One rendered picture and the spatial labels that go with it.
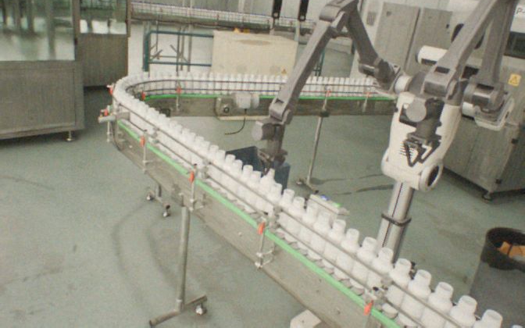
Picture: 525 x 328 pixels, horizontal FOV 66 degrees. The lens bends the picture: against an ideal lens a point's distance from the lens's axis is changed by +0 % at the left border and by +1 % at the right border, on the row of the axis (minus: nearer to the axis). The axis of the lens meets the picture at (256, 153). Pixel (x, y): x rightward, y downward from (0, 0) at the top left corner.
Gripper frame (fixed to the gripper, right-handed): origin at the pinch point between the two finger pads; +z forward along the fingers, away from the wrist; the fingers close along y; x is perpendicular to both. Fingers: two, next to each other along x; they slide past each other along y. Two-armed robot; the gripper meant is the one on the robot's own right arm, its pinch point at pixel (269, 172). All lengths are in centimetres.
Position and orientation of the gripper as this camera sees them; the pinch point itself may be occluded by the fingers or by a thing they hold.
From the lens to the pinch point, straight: 153.3
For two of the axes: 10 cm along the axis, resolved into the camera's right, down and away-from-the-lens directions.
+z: -1.6, 9.2, 3.6
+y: -7.4, 1.3, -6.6
